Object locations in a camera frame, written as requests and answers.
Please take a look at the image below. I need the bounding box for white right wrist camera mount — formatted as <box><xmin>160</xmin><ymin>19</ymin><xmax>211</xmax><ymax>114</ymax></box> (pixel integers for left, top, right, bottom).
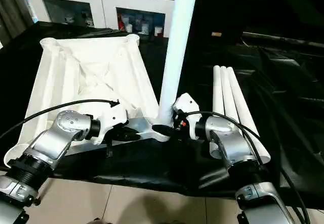
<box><xmin>173</xmin><ymin>92</ymin><xmax>203</xmax><ymax>141</ymax></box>

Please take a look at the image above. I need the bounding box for black mat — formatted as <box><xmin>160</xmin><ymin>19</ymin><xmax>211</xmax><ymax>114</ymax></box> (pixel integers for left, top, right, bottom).
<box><xmin>0</xmin><ymin>21</ymin><xmax>324</xmax><ymax>199</ymax></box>

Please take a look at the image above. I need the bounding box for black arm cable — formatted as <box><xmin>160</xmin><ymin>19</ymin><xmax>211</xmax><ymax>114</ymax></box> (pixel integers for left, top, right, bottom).
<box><xmin>184</xmin><ymin>110</ymin><xmax>308</xmax><ymax>224</ymax></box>
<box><xmin>0</xmin><ymin>98</ymin><xmax>121</xmax><ymax>143</ymax></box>

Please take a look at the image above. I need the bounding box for white plastic table top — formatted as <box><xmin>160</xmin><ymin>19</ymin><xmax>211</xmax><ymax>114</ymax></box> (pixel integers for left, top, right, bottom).
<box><xmin>4</xmin><ymin>33</ymin><xmax>175</xmax><ymax>169</ymax></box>

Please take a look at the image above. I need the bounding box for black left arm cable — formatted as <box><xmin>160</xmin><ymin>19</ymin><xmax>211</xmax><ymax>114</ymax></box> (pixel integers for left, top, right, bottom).
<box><xmin>0</xmin><ymin>98</ymin><xmax>121</xmax><ymax>143</ymax></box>

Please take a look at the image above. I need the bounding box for blue patterned strip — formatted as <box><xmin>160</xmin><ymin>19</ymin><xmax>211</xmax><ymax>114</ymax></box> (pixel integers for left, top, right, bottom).
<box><xmin>25</xmin><ymin>0</ymin><xmax>38</xmax><ymax>23</ymax></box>

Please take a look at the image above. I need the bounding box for grey white ornament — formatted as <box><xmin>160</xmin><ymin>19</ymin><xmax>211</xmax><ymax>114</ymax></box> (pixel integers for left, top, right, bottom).
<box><xmin>81</xmin><ymin>11</ymin><xmax>94</xmax><ymax>27</ymax></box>

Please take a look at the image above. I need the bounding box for white plastic table leg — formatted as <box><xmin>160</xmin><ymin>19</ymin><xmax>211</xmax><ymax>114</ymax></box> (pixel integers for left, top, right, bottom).
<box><xmin>226</xmin><ymin>66</ymin><xmax>271</xmax><ymax>164</ymax></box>
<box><xmin>158</xmin><ymin>0</ymin><xmax>199</xmax><ymax>127</ymax></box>
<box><xmin>219</xmin><ymin>66</ymin><xmax>256</xmax><ymax>143</ymax></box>
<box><xmin>209</xmin><ymin>65</ymin><xmax>227</xmax><ymax>159</ymax></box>

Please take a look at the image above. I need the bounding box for grey curtain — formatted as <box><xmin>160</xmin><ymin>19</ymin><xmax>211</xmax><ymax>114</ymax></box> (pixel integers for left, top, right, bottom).
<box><xmin>0</xmin><ymin>0</ymin><xmax>32</xmax><ymax>47</ymax></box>

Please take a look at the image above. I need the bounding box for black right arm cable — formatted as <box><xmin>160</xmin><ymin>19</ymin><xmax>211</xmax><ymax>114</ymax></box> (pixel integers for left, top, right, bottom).
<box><xmin>184</xmin><ymin>110</ymin><xmax>308</xmax><ymax>224</ymax></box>

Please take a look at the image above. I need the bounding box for black backdrop cloth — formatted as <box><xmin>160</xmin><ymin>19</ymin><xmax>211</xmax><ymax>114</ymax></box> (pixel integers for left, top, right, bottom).
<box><xmin>192</xmin><ymin>0</ymin><xmax>324</xmax><ymax>34</ymax></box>

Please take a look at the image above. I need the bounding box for dark metal rod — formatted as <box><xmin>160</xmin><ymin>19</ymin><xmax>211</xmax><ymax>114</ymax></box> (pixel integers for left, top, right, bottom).
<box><xmin>242</xmin><ymin>32</ymin><xmax>324</xmax><ymax>48</ymax></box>

